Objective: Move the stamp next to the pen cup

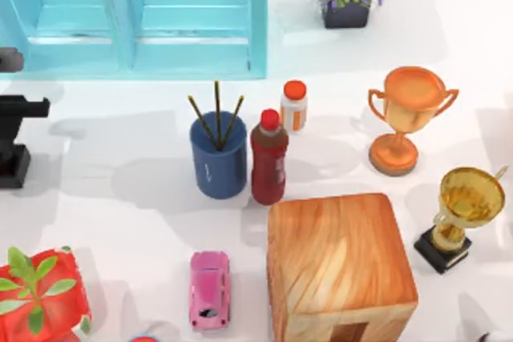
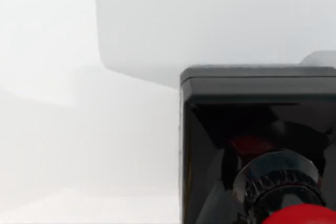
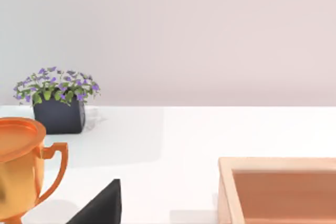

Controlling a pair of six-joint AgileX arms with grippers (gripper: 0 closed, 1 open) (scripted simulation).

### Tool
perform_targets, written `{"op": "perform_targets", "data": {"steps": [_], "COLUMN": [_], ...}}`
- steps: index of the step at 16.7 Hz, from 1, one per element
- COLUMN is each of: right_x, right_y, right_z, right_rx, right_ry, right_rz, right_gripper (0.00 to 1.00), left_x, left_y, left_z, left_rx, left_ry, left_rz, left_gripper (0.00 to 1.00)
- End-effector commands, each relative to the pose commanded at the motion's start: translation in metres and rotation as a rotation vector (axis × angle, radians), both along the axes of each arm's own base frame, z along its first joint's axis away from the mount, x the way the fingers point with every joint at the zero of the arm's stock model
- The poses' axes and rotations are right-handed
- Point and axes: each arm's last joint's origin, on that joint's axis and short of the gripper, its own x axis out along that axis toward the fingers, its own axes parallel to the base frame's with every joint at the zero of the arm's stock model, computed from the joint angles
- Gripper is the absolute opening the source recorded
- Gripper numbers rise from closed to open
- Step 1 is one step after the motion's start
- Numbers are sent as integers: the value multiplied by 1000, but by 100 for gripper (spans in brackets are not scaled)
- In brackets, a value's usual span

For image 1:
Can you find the orange trophy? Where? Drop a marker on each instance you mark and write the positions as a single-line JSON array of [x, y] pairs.
[[405, 109]]

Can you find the blue cup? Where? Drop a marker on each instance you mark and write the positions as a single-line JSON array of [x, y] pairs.
[[218, 174]]

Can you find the light blue rack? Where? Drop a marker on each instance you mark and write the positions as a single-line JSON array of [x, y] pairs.
[[192, 17]]

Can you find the red bottle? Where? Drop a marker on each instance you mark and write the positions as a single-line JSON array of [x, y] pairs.
[[269, 162]]

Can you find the green plant red pot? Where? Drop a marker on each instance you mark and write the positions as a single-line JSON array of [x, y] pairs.
[[36, 294]]

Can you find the pink toy car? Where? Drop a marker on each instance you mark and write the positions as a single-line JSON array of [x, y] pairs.
[[210, 290]]

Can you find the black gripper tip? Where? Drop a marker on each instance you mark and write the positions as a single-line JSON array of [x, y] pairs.
[[10, 59]]

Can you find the red and blue round object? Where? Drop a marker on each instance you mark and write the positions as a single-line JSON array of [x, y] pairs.
[[145, 338]]

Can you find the wooden block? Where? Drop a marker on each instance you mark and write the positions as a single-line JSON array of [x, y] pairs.
[[340, 262]]

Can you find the gold trophy black base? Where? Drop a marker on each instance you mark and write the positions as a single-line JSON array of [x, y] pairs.
[[469, 198]]

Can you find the white bottle orange cap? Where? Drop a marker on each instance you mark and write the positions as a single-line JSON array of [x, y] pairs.
[[294, 113]]

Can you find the thin brown stick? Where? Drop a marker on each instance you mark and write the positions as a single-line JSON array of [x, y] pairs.
[[217, 113], [199, 114], [234, 115]]

